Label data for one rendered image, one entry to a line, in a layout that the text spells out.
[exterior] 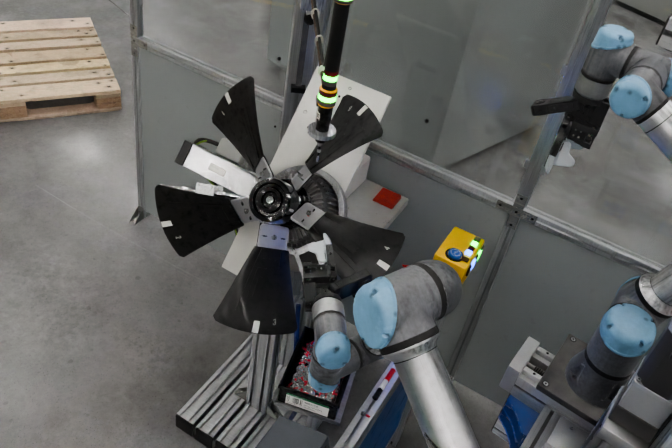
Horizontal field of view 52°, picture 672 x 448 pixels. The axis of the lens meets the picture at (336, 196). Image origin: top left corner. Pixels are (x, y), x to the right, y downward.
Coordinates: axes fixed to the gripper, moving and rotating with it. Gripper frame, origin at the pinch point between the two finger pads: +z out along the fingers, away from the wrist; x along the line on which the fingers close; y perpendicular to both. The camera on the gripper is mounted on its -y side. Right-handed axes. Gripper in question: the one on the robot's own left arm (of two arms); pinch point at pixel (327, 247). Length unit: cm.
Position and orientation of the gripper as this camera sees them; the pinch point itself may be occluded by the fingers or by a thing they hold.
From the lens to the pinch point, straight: 175.3
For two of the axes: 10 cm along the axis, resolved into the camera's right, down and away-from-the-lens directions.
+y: -9.9, 0.4, -1.1
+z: -1.1, -6.3, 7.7
